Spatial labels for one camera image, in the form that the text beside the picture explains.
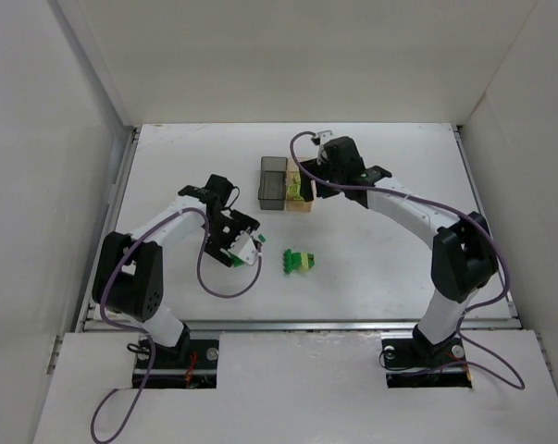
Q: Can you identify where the dark green studded lego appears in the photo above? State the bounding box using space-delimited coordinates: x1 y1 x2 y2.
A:
282 249 300 275

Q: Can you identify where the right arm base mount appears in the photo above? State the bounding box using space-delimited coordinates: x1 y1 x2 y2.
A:
379 338 472 389

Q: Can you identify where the lime lego hollow brick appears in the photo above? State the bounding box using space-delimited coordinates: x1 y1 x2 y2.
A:
287 183 305 202

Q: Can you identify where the aluminium rail front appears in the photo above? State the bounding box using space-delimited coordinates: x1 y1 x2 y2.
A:
81 318 523 334

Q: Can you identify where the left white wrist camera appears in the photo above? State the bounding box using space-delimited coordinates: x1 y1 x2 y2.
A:
228 232 260 266

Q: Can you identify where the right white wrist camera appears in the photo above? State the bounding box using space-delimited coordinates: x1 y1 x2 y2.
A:
311 129 334 165

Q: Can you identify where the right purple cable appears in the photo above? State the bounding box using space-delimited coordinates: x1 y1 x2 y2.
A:
289 131 526 389

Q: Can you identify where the orange transparent container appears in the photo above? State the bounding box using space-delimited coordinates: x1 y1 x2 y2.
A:
285 158 313 213

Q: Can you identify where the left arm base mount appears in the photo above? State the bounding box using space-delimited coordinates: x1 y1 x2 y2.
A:
145 339 219 389

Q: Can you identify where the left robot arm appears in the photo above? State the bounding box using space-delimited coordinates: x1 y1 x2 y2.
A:
92 175 263 356

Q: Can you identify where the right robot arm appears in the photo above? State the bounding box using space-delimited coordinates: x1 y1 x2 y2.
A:
296 130 499 348

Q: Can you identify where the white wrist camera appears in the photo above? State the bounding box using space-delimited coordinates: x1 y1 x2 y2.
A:
311 129 334 165
228 232 260 266

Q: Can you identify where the grey transparent container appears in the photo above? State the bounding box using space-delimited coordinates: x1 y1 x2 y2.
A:
257 156 288 211

